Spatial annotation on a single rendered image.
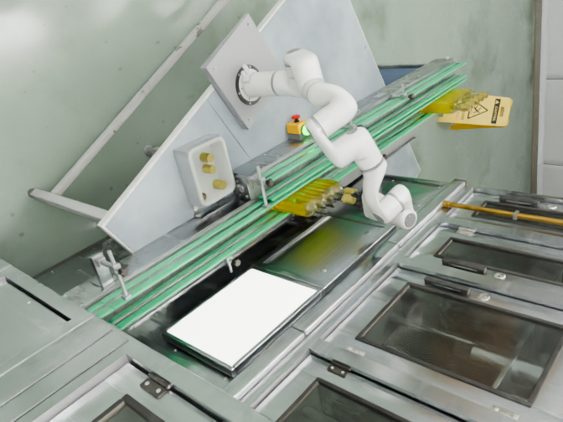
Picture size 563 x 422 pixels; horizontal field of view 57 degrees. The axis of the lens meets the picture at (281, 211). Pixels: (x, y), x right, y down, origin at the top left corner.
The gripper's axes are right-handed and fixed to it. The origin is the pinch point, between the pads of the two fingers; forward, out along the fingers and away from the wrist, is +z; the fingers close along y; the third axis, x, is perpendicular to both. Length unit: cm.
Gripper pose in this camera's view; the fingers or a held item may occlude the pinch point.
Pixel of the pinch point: (358, 199)
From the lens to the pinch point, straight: 198.4
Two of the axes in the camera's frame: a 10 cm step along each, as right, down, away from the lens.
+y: -2.1, -8.9, -4.0
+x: -8.4, 3.7, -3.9
